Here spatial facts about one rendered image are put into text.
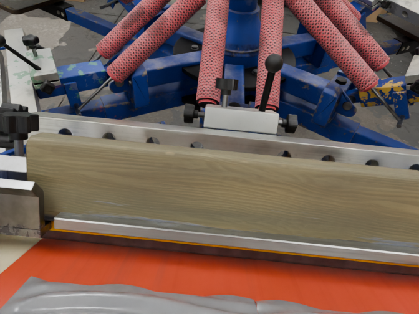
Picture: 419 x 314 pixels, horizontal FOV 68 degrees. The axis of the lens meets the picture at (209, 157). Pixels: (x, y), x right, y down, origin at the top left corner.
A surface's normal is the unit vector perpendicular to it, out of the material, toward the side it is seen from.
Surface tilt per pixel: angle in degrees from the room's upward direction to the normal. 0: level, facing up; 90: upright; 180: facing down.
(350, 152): 58
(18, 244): 32
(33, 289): 23
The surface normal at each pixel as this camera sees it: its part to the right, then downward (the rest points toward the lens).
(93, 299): 0.14, -0.69
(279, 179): -0.02, 0.22
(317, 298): 0.10, -0.96
